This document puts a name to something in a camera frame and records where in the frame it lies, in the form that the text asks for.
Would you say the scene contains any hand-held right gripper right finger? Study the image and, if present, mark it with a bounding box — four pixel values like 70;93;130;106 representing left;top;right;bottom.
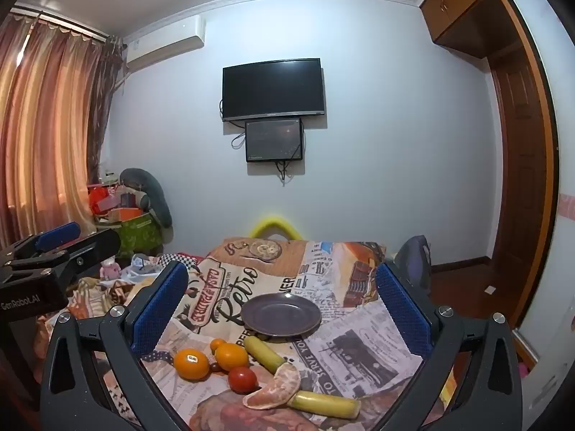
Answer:
375;261;524;431

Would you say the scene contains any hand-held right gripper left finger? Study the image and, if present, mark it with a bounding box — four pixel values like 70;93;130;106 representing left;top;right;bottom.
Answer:
40;260;198;431

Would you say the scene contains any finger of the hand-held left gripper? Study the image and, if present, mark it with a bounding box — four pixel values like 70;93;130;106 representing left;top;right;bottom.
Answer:
0;222;82;265
6;228;122;281

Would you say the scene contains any large orange with sticker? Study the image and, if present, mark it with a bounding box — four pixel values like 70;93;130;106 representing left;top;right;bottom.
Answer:
174;349;212;382

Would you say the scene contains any red tomato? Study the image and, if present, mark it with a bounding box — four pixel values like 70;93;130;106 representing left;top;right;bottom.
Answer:
228;366;259;392

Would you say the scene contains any yellow-green banana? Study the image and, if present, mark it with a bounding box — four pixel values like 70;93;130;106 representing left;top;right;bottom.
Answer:
290;390;361;419
244;336;288;374

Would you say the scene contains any dark round plate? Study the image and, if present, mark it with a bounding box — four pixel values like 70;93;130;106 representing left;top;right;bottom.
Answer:
240;293;323;341

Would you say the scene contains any green storage box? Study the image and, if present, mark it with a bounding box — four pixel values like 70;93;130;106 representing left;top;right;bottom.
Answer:
108;215;165;256

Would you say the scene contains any red box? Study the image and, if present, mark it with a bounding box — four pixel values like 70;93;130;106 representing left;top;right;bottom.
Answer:
88;184;120;216

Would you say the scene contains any blue white cloth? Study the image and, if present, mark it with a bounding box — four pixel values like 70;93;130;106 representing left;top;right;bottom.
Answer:
130;254;159;274

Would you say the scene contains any blue chair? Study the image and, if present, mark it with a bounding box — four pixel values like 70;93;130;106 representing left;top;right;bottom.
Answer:
395;235;433;299

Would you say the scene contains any printed blanket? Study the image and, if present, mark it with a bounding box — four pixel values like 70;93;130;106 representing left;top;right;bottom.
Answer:
33;238;454;431

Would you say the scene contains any grey pillow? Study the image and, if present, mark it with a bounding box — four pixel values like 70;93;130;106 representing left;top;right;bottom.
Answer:
120;167;174;230

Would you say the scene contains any orange pink curtain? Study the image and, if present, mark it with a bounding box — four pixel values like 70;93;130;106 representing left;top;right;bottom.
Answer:
0;6;124;252

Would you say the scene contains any wooden door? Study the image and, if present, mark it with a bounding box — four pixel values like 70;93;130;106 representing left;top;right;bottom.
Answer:
487;49;554;324

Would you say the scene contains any white air conditioner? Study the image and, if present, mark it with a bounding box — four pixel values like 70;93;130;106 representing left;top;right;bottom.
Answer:
123;14;205;73

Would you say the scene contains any wooden overhead cabinet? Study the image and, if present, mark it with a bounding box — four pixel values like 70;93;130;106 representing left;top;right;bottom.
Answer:
420;0;522;59

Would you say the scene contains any yellow curved frame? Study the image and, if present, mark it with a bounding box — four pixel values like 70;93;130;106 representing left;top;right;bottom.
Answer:
249;216;306;240

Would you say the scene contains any black cable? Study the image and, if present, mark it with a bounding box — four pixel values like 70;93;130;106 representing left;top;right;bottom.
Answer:
276;159;294;187

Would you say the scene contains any small black wall monitor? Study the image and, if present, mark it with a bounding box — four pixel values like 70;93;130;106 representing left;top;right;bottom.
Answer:
245;118;304;163

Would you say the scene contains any wall-mounted black television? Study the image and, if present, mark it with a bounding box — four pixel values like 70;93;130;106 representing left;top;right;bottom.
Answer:
222;58;326;123

